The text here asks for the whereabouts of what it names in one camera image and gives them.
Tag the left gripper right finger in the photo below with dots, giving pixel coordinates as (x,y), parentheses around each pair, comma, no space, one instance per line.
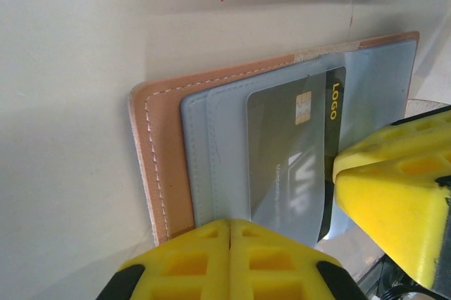
(278,272)

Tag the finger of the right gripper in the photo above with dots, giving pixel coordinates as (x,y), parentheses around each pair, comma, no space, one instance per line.
(387,180)

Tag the dark grey VIP card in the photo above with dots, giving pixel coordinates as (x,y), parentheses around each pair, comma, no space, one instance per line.
(282,131)

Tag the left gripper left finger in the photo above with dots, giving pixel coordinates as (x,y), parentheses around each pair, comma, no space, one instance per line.
(183,268)

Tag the brown leather card holder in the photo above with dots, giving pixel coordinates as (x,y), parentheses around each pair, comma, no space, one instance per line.
(165,138)

